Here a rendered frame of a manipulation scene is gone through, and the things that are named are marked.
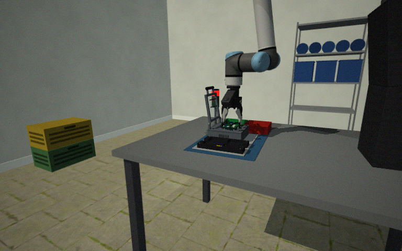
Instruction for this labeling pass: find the red bin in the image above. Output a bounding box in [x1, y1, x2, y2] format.
[245, 120, 272, 135]

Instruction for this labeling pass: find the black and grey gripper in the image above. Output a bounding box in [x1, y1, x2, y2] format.
[221, 86, 242, 125]

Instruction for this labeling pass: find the green circuit board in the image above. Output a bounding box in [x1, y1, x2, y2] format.
[223, 121, 238, 128]

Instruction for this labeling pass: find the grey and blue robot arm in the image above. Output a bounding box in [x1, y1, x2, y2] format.
[221, 0, 281, 105]

